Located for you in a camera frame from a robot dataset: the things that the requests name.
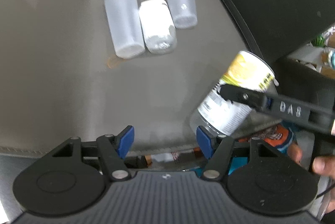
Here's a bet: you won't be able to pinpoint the tall frosted plastic cup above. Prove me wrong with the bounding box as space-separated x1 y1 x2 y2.
104 0 145 60

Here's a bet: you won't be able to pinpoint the person's right hand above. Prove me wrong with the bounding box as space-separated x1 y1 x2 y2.
287 143 335 179

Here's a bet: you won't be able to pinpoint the orange rubber band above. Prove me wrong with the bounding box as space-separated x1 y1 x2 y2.
107 55 126 69

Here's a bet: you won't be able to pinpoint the small toy figurines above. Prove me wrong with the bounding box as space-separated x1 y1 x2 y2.
311 34 334 69

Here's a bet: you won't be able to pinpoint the white-labelled clear cup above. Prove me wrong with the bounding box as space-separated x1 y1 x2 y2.
139 0 177 55

